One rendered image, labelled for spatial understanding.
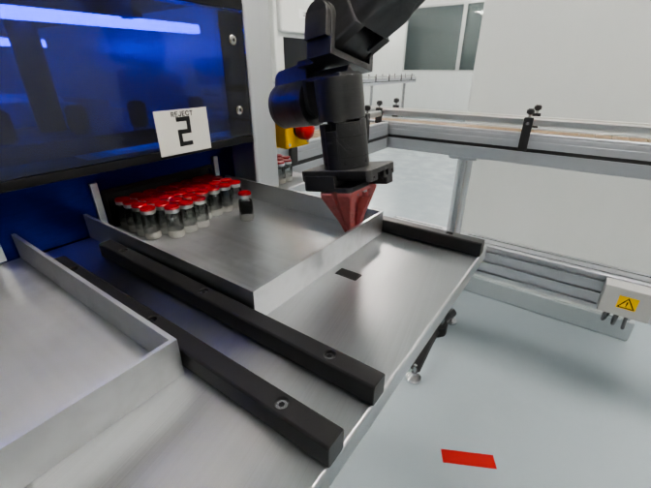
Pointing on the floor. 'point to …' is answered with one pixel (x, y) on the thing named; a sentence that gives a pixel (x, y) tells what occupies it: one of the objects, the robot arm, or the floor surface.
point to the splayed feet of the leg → (430, 348)
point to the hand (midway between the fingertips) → (354, 233)
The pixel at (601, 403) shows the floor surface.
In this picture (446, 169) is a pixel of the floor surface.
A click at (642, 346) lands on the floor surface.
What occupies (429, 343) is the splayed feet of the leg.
